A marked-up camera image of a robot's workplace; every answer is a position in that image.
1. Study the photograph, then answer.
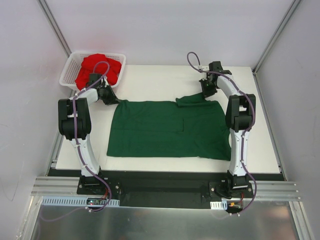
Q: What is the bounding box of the green t shirt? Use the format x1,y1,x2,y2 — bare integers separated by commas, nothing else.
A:
107,93,231,161

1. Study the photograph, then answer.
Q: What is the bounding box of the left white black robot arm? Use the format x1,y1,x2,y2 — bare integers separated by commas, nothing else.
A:
58,73,121,177

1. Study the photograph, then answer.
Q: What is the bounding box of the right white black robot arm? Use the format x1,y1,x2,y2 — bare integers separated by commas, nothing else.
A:
196,61,256,177

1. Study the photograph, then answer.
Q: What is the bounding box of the red t shirt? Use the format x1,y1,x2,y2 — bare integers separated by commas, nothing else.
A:
75,53,122,90

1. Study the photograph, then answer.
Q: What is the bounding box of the white plastic basket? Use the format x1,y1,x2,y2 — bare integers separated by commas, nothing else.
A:
59,50,127,91

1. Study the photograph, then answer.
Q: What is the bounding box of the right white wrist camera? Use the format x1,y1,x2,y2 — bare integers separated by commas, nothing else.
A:
196,65,209,73

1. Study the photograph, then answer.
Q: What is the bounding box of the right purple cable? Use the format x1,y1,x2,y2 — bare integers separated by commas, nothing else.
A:
186,51,258,218

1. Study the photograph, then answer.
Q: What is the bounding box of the purple cable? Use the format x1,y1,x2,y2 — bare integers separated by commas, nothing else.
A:
186,51,258,218
72,61,113,213

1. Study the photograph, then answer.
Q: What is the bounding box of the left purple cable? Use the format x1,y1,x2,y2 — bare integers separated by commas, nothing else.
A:
72,61,113,213

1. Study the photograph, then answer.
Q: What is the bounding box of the left aluminium corner post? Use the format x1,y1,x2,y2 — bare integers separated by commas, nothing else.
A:
37,0,72,57

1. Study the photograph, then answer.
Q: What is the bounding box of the aluminium corner post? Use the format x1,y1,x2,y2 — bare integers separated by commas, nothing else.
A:
37,0,72,57
252,0,303,76

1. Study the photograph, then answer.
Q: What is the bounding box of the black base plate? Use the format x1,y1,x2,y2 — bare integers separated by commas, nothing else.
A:
76,170,254,209

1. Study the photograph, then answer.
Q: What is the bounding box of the left slotted cable duct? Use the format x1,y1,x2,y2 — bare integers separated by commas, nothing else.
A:
41,196,120,208

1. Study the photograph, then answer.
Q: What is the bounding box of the slotted cable duct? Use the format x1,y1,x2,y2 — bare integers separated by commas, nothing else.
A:
210,200,228,210
41,196,120,208

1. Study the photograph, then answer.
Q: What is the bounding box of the right slotted cable duct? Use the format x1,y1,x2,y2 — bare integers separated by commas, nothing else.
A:
210,200,228,210

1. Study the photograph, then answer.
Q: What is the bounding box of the right aluminium corner post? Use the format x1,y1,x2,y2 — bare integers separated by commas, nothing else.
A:
252,0,303,76

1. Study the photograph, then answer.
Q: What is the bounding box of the aluminium rail frame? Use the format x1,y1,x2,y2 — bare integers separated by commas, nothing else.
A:
31,168,302,202

